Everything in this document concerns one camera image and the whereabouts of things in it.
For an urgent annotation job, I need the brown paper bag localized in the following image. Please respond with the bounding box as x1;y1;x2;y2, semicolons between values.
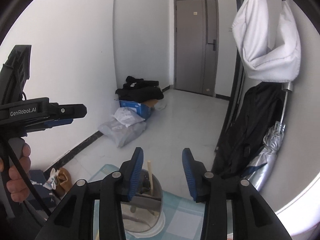
56;167;73;198

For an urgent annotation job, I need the white plastic mailer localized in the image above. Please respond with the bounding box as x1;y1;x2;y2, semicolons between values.
112;107;147;127

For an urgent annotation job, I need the person's left hand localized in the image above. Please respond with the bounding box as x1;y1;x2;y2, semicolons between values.
0;142;32;203

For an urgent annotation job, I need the crumpled white bag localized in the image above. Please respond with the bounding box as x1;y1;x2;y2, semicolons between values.
43;168;60;190

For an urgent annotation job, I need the white hanging bag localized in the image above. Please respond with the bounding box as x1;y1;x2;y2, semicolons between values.
231;0;302;83

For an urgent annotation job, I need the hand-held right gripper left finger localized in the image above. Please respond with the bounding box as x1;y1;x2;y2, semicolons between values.
35;147;145;240

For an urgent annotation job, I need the grey plastic mailer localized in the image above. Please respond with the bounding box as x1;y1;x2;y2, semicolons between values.
98;120;147;148

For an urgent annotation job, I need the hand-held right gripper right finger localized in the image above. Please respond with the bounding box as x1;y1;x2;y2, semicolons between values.
182;148;293;240

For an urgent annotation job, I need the blue cardboard box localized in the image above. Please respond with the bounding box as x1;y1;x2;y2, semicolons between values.
119;100;152;120

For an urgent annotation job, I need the black clothes pile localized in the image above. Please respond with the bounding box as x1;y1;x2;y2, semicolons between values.
115;76;164;102

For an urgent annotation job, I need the grey door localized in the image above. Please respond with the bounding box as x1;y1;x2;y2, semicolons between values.
174;0;218;97

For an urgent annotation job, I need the white utensil holder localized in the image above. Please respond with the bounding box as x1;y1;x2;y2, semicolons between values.
120;169;166;239

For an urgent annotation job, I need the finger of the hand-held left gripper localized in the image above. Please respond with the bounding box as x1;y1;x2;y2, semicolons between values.
44;118;73;128
49;103;87;120

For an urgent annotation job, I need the teal checked placemat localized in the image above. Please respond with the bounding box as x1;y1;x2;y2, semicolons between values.
87;164;234;240

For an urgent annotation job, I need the silver folded umbrella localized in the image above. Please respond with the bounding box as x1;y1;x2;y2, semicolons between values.
241;81;294;192

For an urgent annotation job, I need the beige bamboo chopstick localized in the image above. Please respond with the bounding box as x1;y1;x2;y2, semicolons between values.
147;160;156;197

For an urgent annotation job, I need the navy shoe box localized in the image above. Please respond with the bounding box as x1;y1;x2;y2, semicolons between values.
25;169;62;210

